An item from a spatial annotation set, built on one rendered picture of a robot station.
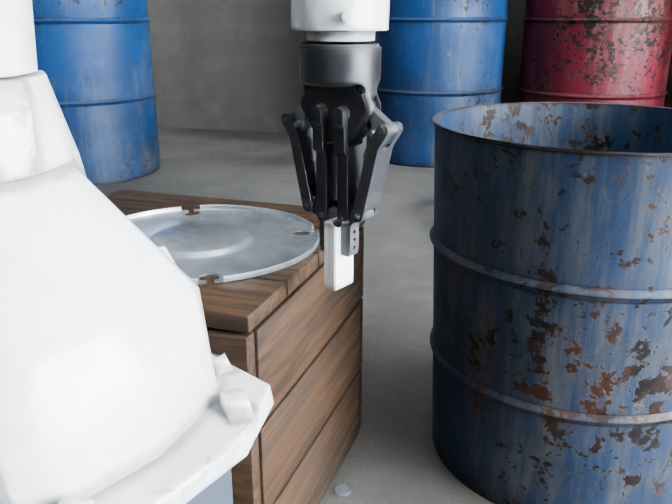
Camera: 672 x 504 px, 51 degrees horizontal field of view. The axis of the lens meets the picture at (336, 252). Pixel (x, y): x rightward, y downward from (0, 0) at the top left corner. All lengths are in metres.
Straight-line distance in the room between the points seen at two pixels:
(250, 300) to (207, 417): 0.40
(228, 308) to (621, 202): 0.42
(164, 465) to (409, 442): 0.85
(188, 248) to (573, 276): 0.43
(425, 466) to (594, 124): 0.58
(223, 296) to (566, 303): 0.38
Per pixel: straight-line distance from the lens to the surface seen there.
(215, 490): 0.39
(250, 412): 0.29
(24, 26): 0.32
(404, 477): 1.03
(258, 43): 3.81
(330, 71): 0.63
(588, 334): 0.84
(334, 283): 0.70
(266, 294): 0.70
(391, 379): 1.26
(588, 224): 0.80
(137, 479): 0.27
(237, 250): 0.82
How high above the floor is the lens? 0.62
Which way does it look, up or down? 19 degrees down
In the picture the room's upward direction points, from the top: straight up
